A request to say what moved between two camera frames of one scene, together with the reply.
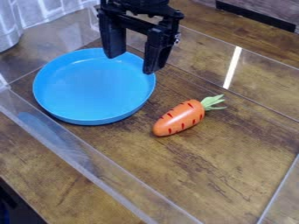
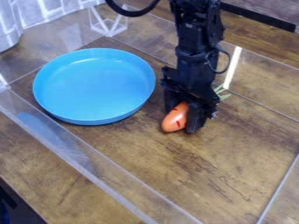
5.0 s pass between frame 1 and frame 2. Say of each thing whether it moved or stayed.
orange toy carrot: moved
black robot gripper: moved
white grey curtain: stayed
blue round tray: stayed
